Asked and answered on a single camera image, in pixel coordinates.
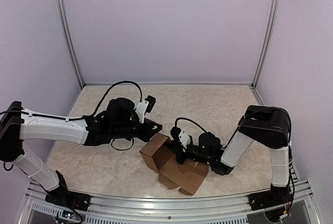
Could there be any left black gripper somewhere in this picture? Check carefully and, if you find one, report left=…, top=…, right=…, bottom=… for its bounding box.
left=111, top=118, right=163, bottom=143

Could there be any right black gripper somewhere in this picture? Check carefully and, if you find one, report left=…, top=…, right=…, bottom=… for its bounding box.
left=164, top=140, right=213, bottom=165

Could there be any brown cardboard box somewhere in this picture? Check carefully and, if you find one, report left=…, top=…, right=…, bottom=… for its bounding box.
left=140, top=133, right=209, bottom=196

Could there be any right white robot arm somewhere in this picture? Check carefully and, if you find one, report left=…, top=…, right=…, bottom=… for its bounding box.
left=165, top=105, right=292, bottom=205

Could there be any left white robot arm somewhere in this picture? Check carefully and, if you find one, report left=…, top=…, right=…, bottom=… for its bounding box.
left=1, top=98, right=162, bottom=206

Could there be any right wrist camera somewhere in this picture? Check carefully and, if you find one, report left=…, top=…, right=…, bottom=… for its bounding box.
left=170, top=126, right=193, bottom=149

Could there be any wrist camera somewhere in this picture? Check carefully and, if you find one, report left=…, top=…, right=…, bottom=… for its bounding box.
left=135, top=95, right=156, bottom=124
left=170, top=126, right=193, bottom=149

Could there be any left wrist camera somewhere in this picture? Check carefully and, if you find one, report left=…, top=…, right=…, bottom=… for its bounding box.
left=135, top=95, right=156, bottom=124

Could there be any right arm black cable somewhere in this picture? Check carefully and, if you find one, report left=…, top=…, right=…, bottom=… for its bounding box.
left=174, top=117, right=209, bottom=134

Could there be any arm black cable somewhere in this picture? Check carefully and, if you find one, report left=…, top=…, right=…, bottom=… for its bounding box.
left=174, top=117, right=209, bottom=134
left=92, top=80, right=144, bottom=152

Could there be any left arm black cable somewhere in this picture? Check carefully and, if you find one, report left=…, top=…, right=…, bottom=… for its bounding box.
left=92, top=80, right=144, bottom=152

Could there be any front aluminium frame rail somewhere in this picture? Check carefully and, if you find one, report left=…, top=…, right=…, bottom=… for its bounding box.
left=17, top=180, right=324, bottom=223

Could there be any back aluminium floor rail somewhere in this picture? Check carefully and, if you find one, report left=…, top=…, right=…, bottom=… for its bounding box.
left=84, top=82, right=252, bottom=87

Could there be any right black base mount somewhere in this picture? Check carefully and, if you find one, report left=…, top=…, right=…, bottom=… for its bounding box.
left=248, top=185, right=293, bottom=210

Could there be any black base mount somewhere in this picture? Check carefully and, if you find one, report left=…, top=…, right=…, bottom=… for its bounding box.
left=45, top=170, right=92, bottom=211
left=248, top=185, right=293, bottom=210

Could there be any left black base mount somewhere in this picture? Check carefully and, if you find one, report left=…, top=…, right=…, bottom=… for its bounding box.
left=45, top=170, right=92, bottom=211

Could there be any left aluminium corner post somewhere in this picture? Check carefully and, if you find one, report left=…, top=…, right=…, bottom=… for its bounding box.
left=56, top=0, right=85, bottom=89

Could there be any aluminium corner post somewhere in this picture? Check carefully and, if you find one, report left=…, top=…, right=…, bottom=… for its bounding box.
left=56, top=0, right=85, bottom=89
left=251, top=0, right=279, bottom=90

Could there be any right aluminium corner post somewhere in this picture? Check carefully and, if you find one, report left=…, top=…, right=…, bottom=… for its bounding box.
left=251, top=0, right=279, bottom=90

